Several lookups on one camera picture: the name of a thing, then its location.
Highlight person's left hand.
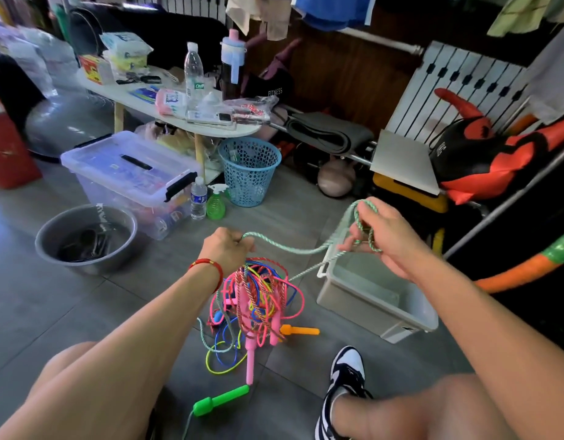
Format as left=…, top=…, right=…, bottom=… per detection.
left=197, top=226, right=257, bottom=281

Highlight person's right hand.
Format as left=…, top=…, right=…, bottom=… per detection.
left=337, top=197, right=432, bottom=281

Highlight white plastic bin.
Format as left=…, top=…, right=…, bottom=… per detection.
left=317, top=229, right=441, bottom=345

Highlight yellow rope orange handles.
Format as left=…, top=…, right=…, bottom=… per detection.
left=264, top=270, right=320, bottom=349

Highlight pink jump rope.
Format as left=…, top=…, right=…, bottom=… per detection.
left=222, top=265, right=306, bottom=386

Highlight green jump rope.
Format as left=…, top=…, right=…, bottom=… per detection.
left=179, top=199, right=382, bottom=440

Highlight person's right forearm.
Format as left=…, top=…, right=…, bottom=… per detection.
left=405, top=250, right=564, bottom=440

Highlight person's left forearm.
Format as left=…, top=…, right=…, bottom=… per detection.
left=0, top=261, right=223, bottom=440

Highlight person's right leg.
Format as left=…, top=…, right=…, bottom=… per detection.
left=332, top=373, right=522, bottom=440

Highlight person's leg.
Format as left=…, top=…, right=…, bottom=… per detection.
left=332, top=373, right=522, bottom=440
left=23, top=340, right=164, bottom=440

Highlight person's left leg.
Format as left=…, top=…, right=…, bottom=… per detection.
left=23, top=340, right=164, bottom=440

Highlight green spray bottle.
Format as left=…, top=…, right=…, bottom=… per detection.
left=207, top=183, right=230, bottom=222

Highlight yellow black case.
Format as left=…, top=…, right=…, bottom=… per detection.
left=372, top=172, right=448, bottom=216

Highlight small plastic water bottle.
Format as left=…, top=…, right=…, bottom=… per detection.
left=190, top=175, right=210, bottom=222

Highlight grey flat board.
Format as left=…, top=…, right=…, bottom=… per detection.
left=370, top=130, right=443, bottom=196

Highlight blue mesh plastic basket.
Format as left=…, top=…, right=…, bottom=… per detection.
left=216, top=136, right=283, bottom=209

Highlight brown ball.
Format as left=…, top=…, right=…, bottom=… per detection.
left=317, top=158, right=358, bottom=199

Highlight black red inflatable toy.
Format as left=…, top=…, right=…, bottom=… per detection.
left=429, top=87, right=564, bottom=207

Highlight grey folded mat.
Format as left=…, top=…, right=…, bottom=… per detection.
left=282, top=109, right=375, bottom=156

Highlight black white right shoe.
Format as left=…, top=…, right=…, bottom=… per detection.
left=315, top=345, right=367, bottom=440

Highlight clear bin with black latches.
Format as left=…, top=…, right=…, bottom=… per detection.
left=60, top=131, right=201, bottom=241

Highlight multicoloured hula hoop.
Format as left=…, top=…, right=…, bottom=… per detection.
left=473, top=224, right=564, bottom=295

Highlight clear plastic bag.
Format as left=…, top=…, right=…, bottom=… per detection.
left=218, top=94, right=280, bottom=125

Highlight white radiator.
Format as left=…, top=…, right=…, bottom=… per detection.
left=385, top=41, right=533, bottom=147

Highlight pink white packet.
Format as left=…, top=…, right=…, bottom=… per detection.
left=155, top=87, right=190, bottom=117

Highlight grey metal basin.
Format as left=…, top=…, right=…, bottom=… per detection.
left=35, top=204, right=139, bottom=276

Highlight large plastic water bottle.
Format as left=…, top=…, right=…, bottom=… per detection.
left=183, top=41, right=207, bottom=99

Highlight white round table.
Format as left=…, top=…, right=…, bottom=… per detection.
left=75, top=64, right=262, bottom=180

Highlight white blue tumbler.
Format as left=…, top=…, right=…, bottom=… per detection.
left=219, top=29, right=248, bottom=86

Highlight grey exercise ball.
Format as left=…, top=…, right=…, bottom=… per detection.
left=23, top=87, right=118, bottom=161

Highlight white green pack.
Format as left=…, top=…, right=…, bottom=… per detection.
left=98, top=32, right=155, bottom=74

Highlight row of hanging clothes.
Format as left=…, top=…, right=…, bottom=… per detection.
left=225, top=0, right=564, bottom=125

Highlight red bag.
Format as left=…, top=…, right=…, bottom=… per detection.
left=0, top=94, right=43, bottom=191

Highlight white plastic bag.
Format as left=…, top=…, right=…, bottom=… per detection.
left=7, top=27, right=81, bottom=97

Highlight red string bracelet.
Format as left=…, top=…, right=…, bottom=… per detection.
left=188, top=258, right=225, bottom=294

